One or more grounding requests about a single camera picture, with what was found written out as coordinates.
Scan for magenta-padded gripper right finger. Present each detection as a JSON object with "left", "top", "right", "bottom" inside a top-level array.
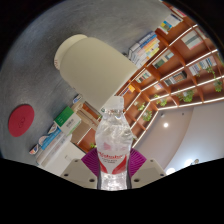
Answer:
[{"left": 128, "top": 148, "right": 167, "bottom": 190}]

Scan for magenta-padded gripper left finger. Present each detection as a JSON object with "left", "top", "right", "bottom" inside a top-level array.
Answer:
[{"left": 59, "top": 148, "right": 101, "bottom": 190}]

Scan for clear water bottle red label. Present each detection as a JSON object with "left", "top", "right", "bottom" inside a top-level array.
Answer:
[{"left": 94, "top": 95, "right": 134, "bottom": 191}]

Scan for stack of white books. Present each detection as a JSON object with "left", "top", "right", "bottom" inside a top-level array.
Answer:
[{"left": 35, "top": 133, "right": 86, "bottom": 176}]

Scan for branched ceiling lamp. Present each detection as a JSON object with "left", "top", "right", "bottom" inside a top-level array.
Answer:
[{"left": 165, "top": 158, "right": 201, "bottom": 176}]

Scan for flat round red coaster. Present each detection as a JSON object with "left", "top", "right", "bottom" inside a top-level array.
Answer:
[{"left": 7, "top": 104, "right": 36, "bottom": 138}]

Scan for cream ribbed cup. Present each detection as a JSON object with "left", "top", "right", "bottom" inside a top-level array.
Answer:
[{"left": 53, "top": 34, "right": 138, "bottom": 111}]

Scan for wooden shelf unit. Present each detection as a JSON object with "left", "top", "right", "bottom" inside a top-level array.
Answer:
[{"left": 114, "top": 0, "right": 224, "bottom": 149}]

